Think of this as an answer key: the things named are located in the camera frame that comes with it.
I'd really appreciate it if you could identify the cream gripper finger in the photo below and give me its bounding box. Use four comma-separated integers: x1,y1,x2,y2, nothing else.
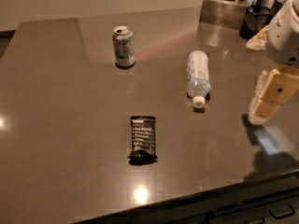
255,70,270,97
249,97,279,125

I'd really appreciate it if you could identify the black rxbar chocolate wrapper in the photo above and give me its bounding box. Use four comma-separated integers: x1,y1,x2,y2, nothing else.
128,116,158,165

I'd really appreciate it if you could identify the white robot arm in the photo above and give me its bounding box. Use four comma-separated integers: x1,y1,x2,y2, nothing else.
249,0,299,125

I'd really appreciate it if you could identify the clear blue-label plastic bottle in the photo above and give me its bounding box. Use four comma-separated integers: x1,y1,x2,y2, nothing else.
187,50,211,108

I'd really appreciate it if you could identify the black mesh cup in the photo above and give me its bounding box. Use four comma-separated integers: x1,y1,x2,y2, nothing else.
239,6,271,39

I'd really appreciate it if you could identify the stainless steel box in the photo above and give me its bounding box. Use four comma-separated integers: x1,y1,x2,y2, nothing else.
199,0,246,30

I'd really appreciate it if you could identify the green white soda can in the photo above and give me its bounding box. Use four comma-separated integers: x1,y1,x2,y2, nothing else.
112,25,135,68

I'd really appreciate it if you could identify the black drawer handle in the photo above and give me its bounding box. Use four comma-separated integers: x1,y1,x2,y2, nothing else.
269,205,295,219

